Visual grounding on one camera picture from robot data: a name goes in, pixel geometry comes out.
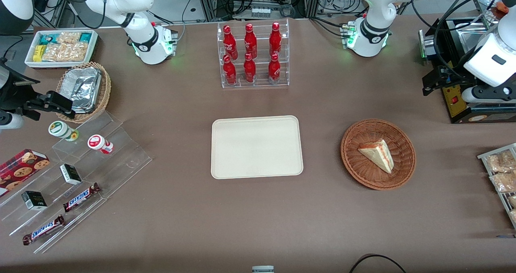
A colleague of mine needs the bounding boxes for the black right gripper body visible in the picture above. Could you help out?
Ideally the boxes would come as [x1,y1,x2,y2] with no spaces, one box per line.
[0,61,41,113]

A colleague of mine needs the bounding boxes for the triangle sandwich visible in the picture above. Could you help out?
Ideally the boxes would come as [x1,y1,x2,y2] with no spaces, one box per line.
[358,139,394,174]

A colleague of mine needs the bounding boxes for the oval wicker basket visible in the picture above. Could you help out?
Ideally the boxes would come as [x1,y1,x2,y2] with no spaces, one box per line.
[56,62,112,124]

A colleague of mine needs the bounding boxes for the round brown wicker basket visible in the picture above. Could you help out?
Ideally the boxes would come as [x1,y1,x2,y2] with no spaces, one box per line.
[341,119,416,191]

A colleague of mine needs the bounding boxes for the beige rectangular tray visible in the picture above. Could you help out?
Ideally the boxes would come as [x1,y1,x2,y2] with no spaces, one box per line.
[211,115,304,180]

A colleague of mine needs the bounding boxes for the black hot food display case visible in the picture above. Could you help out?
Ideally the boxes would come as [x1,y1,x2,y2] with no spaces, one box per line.
[418,0,516,124]

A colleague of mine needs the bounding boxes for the green lid yogurt cup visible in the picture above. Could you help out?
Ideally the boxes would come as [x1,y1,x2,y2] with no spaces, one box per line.
[48,121,79,142]

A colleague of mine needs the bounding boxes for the stacked foil containers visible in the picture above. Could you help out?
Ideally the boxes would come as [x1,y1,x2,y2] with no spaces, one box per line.
[60,67,102,114]

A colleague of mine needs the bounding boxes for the large clear cracker bag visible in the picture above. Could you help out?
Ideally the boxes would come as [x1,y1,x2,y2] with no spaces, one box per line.
[42,42,88,62]

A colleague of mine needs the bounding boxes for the red lid yogurt cup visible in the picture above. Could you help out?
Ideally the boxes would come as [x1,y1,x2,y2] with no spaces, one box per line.
[87,134,114,155]

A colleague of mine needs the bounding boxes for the red cookie box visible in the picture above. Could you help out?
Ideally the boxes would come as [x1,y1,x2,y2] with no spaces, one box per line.
[0,149,50,192]

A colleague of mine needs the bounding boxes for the white rectangular snack bin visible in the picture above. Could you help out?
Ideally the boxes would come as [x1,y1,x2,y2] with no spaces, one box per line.
[25,29,99,69]

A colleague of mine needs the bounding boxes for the small black box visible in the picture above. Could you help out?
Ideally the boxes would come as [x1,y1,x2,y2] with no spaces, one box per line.
[60,164,83,185]
[21,191,48,211]

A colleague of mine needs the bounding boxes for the clear acrylic stepped display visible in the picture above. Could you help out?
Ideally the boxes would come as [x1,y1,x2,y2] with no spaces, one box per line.
[0,111,153,254]

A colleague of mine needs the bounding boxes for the clear bag of pastry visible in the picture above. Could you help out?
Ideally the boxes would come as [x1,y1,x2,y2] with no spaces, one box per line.
[489,171,516,193]
[485,150,516,173]

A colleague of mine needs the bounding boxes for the Snickers bar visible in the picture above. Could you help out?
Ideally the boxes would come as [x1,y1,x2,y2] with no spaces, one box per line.
[63,183,101,213]
[22,215,65,246]

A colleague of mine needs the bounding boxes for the red soda bottle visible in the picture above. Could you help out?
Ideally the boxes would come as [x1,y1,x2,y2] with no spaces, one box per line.
[223,54,237,85]
[223,25,238,60]
[268,53,281,84]
[244,23,258,59]
[269,22,282,56]
[243,53,256,83]

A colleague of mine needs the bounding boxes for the clear acrylic bottle rack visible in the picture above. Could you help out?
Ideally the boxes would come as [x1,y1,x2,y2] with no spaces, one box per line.
[217,19,290,89]

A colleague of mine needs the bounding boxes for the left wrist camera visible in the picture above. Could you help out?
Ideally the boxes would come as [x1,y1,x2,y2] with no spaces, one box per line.
[462,85,516,104]

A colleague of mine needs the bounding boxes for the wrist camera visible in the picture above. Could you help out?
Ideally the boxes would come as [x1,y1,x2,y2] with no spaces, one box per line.
[462,85,516,104]
[0,111,25,131]

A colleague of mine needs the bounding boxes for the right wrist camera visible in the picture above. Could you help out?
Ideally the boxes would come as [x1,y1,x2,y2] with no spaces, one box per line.
[0,111,25,131]

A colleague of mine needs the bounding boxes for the metal wire rack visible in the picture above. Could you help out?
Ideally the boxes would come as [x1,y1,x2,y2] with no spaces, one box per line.
[477,143,516,230]

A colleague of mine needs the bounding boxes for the black cable loop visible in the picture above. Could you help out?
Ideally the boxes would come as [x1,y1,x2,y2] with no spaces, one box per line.
[349,254,407,273]

